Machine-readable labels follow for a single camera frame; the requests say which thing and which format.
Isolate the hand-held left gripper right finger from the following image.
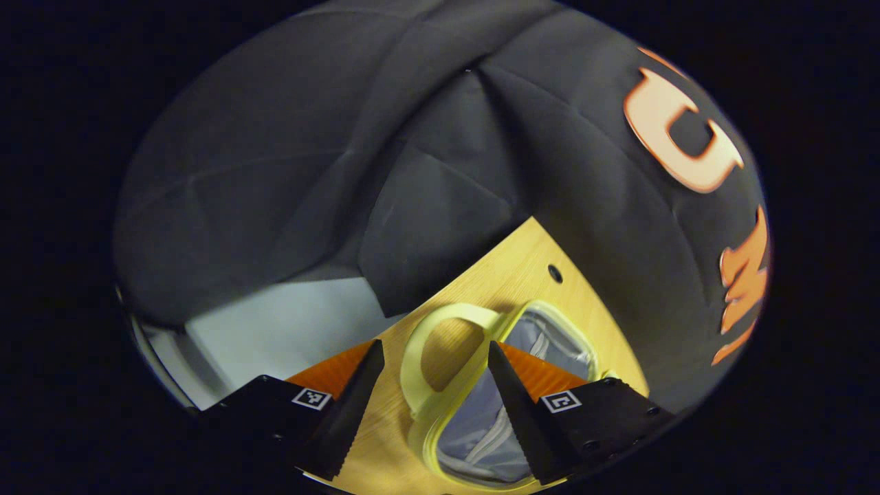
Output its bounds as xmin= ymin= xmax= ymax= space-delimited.
xmin=486 ymin=340 xmax=680 ymax=486

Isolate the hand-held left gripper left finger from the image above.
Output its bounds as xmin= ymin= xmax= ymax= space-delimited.
xmin=196 ymin=339 xmax=386 ymax=482

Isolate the pale yellow suitcase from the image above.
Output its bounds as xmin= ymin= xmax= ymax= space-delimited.
xmin=399 ymin=300 xmax=621 ymax=492

